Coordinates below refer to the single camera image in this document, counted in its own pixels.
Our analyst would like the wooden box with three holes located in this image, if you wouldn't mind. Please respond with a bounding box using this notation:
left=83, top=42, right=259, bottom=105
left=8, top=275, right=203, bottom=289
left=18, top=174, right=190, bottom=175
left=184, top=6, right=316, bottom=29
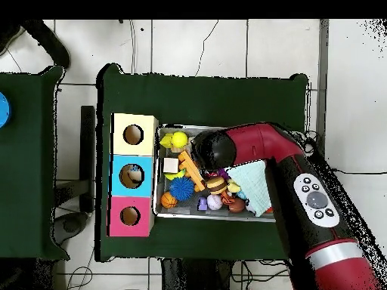
left=107, top=113, right=159, bottom=238

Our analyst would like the orange toy basketball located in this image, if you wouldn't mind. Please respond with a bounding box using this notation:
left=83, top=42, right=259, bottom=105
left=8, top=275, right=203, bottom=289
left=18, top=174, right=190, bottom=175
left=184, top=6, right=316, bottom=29
left=160, top=191, right=178, bottom=210

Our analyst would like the silver mesh bin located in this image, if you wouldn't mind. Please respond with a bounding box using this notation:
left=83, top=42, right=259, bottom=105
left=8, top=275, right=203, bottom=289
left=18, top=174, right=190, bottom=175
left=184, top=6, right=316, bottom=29
left=153, top=123, right=277, bottom=224

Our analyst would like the toy burger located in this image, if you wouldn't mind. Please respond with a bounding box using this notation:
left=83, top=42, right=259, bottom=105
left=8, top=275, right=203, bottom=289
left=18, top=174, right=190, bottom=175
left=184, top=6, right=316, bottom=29
left=206, top=176, right=228, bottom=196

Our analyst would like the blue plastic bowl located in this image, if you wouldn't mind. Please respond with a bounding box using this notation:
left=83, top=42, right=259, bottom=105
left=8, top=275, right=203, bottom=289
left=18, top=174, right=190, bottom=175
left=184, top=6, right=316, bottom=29
left=0, top=91, right=12, bottom=128

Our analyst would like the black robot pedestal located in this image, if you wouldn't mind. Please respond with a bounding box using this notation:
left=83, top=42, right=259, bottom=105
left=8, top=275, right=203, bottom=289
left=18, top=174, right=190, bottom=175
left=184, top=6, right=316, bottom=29
left=160, top=258, right=234, bottom=290

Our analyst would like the dark green table cloth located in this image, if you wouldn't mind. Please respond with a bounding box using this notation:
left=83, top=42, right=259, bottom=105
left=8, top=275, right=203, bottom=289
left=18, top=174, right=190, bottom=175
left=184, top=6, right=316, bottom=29
left=0, top=65, right=70, bottom=261
left=95, top=63, right=309, bottom=262

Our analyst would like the wooden cube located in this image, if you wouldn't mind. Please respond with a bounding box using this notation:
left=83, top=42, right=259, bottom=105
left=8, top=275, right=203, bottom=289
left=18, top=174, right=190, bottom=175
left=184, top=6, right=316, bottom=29
left=163, top=157, right=180, bottom=174

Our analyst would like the black cable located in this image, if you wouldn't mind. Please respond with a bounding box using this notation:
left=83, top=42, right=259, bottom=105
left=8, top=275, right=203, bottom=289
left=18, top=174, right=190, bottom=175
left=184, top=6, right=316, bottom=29
left=330, top=168, right=387, bottom=177

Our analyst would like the mint green knitted cloth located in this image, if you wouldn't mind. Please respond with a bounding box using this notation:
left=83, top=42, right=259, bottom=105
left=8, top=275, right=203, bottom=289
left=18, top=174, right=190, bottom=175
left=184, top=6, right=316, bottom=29
left=224, top=159, right=273, bottom=217

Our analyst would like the blue spiky ball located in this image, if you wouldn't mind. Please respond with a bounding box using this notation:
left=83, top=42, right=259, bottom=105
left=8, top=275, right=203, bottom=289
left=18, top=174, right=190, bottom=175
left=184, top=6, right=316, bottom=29
left=169, top=176, right=195, bottom=202

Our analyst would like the clear plastic bottle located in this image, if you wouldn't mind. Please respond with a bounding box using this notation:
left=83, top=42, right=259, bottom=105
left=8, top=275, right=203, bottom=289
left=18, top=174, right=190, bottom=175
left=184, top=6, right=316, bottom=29
left=127, top=164, right=144, bottom=181

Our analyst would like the yellow ball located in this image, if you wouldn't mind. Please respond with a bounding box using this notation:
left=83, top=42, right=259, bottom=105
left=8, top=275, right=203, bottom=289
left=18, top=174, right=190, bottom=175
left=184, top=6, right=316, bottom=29
left=170, top=131, right=189, bottom=149

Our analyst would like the orange plastic toy block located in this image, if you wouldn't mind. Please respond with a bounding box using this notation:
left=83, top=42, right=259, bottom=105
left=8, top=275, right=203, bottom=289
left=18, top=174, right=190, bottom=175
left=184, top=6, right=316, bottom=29
left=177, top=150, right=206, bottom=193

